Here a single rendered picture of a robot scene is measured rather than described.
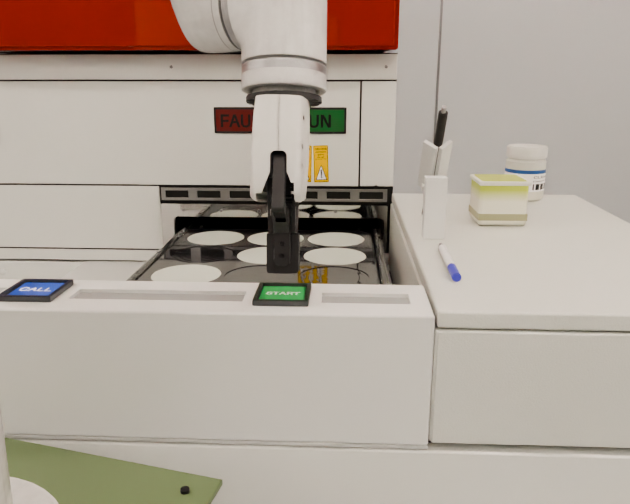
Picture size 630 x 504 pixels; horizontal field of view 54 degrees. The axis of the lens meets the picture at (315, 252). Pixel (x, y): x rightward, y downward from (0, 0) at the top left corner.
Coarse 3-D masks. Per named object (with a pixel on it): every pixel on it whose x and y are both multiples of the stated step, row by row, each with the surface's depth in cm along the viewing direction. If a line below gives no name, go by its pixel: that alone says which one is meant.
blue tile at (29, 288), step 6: (30, 282) 67; (18, 288) 65; (24, 288) 65; (30, 288) 65; (36, 288) 65; (42, 288) 65; (48, 288) 65; (54, 288) 65; (12, 294) 63; (18, 294) 63; (24, 294) 63; (30, 294) 63; (36, 294) 63; (42, 294) 63; (48, 294) 63
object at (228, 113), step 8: (216, 112) 116; (224, 112) 116; (232, 112) 116; (240, 112) 116; (248, 112) 116; (216, 120) 116; (224, 120) 116; (232, 120) 116; (240, 120) 116; (248, 120) 116; (224, 128) 117; (232, 128) 116; (240, 128) 116; (248, 128) 116
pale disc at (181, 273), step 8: (192, 264) 96; (160, 272) 92; (168, 272) 92; (176, 272) 92; (184, 272) 92; (192, 272) 92; (200, 272) 92; (208, 272) 92; (216, 272) 92; (160, 280) 88; (168, 280) 88; (176, 280) 88; (184, 280) 88; (192, 280) 88; (200, 280) 88; (208, 280) 88
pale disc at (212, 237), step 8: (208, 232) 115; (216, 232) 115; (224, 232) 115; (232, 232) 115; (192, 240) 110; (200, 240) 110; (208, 240) 110; (216, 240) 110; (224, 240) 110; (232, 240) 110
